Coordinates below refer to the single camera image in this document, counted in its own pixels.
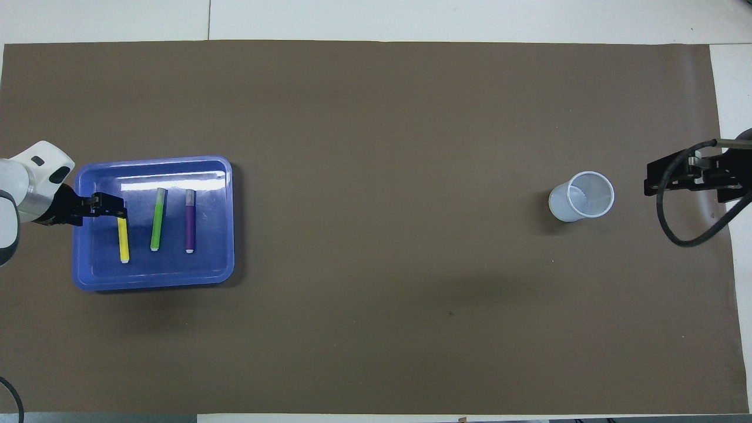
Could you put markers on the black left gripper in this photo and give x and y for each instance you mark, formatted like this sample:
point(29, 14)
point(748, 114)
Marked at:
point(67, 208)

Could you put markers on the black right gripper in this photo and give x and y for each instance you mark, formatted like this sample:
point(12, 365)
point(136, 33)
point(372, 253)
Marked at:
point(740, 167)

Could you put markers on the yellow pen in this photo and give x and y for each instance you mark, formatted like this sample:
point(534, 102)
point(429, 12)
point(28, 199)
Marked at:
point(123, 241)

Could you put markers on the green pen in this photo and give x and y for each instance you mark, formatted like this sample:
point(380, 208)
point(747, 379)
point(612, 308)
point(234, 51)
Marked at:
point(158, 220)

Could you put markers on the purple pen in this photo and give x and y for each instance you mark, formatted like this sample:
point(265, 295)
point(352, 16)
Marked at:
point(190, 226)

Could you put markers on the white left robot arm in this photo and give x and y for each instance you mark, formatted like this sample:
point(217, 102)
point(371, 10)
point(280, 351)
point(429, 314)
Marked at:
point(12, 176)

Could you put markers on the blue plastic tray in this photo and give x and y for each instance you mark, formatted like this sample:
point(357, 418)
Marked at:
point(211, 264)

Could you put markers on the translucent plastic cup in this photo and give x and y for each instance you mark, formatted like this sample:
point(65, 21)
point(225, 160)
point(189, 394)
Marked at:
point(581, 197)

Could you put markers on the brown table mat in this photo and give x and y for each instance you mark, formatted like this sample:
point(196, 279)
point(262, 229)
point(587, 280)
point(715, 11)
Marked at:
point(376, 323)

